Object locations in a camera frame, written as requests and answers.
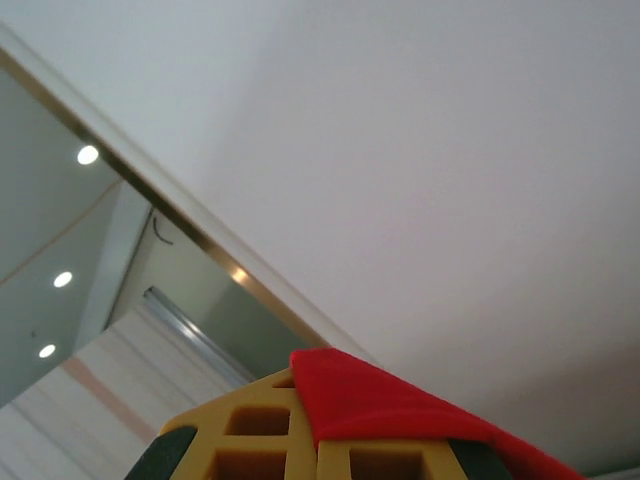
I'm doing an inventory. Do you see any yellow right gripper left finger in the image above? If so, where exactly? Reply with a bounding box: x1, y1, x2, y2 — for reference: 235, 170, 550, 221
124, 367, 321, 480

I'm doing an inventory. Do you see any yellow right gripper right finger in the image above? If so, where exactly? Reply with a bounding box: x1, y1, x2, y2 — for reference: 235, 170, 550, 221
317, 437, 506, 480

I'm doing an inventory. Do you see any red t-shirt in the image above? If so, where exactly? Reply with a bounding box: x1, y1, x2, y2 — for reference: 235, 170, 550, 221
289, 348, 586, 480

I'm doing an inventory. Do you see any aluminium enclosure post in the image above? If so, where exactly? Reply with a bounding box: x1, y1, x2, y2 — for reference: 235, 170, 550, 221
143, 286, 259, 386

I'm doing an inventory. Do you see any wooden door frame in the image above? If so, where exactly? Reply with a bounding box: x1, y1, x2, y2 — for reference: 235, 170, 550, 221
0, 44, 336, 351

